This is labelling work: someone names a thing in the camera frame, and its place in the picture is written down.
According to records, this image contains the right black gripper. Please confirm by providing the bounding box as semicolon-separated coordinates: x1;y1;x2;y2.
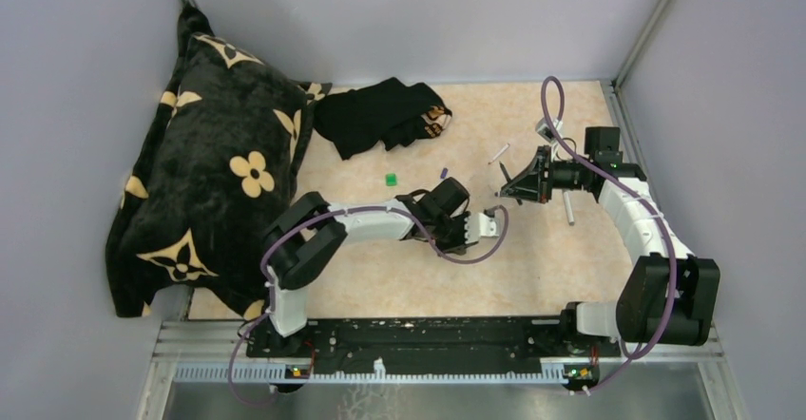
501;144;593;204

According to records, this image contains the white pen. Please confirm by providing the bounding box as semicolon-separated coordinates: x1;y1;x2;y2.
563;190;576;226
488;143;510;164

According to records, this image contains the black thin pen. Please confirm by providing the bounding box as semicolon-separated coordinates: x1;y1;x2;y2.
499;162;523;206

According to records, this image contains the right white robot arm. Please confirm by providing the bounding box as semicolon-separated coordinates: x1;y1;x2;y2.
499;126;720;355

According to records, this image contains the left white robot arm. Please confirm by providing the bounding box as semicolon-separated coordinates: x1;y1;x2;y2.
256;178;479;357

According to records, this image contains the black folded cloth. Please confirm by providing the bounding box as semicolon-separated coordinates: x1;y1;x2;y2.
314;78;453;161

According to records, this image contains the black floral plush pillow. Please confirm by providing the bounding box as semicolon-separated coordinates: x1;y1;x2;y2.
105;5;331;319

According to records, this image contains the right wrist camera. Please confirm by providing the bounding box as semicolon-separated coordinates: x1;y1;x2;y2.
535;118;563;161

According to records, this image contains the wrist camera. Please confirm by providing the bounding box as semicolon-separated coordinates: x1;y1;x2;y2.
464;212;503;244
535;118;563;161

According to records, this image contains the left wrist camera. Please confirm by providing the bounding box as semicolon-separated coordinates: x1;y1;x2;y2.
464;212;503;244

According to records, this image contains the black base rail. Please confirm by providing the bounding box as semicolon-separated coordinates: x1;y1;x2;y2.
246;315;621;376

